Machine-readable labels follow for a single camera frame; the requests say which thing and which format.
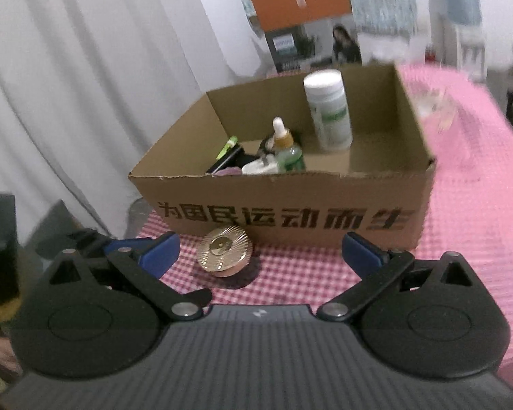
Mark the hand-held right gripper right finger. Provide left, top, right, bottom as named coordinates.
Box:
left=310, top=231, right=475, bottom=322

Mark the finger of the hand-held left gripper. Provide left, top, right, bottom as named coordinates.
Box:
left=66, top=230, right=155, bottom=261

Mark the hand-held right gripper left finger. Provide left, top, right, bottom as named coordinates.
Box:
left=47, top=231, right=205, bottom=322

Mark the dark jar with gold lid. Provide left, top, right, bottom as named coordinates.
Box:
left=197, top=226, right=254, bottom=280

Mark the brown cardboard box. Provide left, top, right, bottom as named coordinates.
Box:
left=128, top=63, right=437, bottom=252

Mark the black cylindrical tube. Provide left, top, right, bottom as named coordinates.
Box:
left=205, top=144, right=244, bottom=175

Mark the green glass dropper bottle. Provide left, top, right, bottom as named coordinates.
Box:
left=272, top=117, right=306, bottom=174

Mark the green patterned bag roll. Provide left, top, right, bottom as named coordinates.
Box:
left=216, top=136, right=239, bottom=159

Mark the white charger plug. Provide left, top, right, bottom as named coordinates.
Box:
left=241, top=156, right=280, bottom=175

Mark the white supplement bottle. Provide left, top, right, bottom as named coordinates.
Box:
left=303, top=69, right=353, bottom=151

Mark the pink checkered tablecloth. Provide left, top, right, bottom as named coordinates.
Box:
left=134, top=63, right=513, bottom=368

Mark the white curtain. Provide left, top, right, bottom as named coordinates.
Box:
left=0, top=0, right=261, bottom=240

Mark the white water dispenser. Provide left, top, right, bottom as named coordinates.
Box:
left=430, top=4, right=488, bottom=80

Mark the floral patterned cloth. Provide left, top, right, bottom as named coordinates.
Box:
left=231, top=0, right=428, bottom=41

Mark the orange appliance packaging box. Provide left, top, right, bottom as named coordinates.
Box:
left=250, top=0, right=363, bottom=73

